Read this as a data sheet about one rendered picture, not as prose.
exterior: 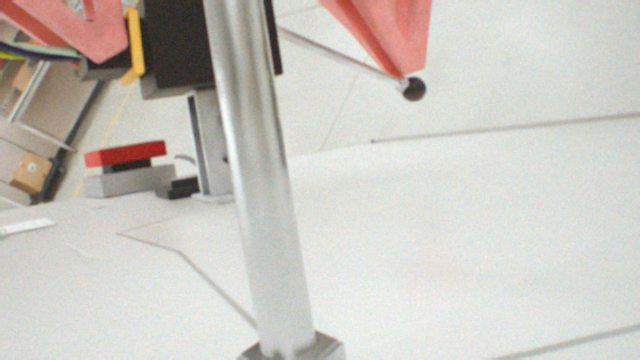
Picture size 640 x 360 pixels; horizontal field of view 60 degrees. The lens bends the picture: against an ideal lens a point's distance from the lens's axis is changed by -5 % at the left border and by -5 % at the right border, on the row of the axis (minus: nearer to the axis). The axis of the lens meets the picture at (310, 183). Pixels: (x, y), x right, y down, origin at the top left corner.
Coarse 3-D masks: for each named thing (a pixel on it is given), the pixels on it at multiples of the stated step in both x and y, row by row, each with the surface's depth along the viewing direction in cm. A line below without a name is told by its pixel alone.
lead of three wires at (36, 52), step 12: (0, 48) 21; (12, 48) 22; (24, 48) 22; (36, 48) 22; (48, 48) 23; (60, 48) 23; (72, 48) 23; (36, 60) 22; (48, 60) 23; (60, 60) 23; (72, 60) 23
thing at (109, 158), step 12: (132, 144) 41; (144, 144) 41; (156, 144) 42; (84, 156) 43; (96, 156) 40; (108, 156) 40; (120, 156) 40; (132, 156) 41; (144, 156) 41; (156, 156) 42; (108, 168) 42; (120, 168) 41; (132, 168) 42
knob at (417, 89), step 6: (408, 78) 30; (414, 78) 30; (420, 78) 30; (414, 84) 30; (420, 84) 30; (408, 90) 30; (414, 90) 30; (420, 90) 30; (426, 90) 30; (408, 96) 30; (414, 96) 30; (420, 96) 30; (414, 102) 30
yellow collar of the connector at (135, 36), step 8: (128, 16) 23; (136, 16) 23; (136, 24) 23; (136, 32) 23; (136, 40) 23; (136, 48) 23; (136, 56) 23; (136, 64) 23; (128, 72) 24; (136, 72) 23; (120, 80) 26; (128, 80) 24
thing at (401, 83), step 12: (288, 36) 27; (300, 36) 28; (312, 48) 28; (324, 48) 28; (336, 60) 29; (348, 60) 29; (372, 72) 29; (384, 72) 30; (396, 84) 30; (408, 84) 30
